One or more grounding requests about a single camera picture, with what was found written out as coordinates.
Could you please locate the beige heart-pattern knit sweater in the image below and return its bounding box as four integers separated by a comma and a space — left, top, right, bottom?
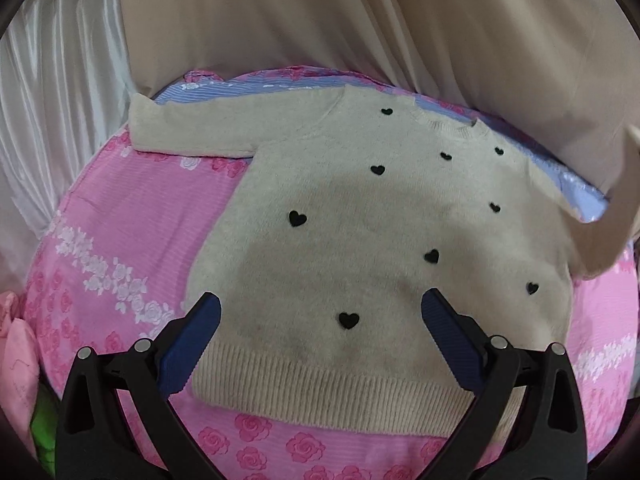
128, 86, 639, 437

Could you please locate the beige curtain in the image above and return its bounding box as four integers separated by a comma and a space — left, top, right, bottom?
120, 0, 639, 191

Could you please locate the green object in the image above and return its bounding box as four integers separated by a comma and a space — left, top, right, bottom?
30, 398, 58, 478

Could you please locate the white satin curtain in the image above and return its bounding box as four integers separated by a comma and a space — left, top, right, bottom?
1, 0, 134, 292

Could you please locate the pink cloth item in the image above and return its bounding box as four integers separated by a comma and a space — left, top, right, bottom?
0, 292, 39, 457

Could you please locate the pink floral bed sheet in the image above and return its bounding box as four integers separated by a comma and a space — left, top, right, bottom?
22, 65, 640, 480

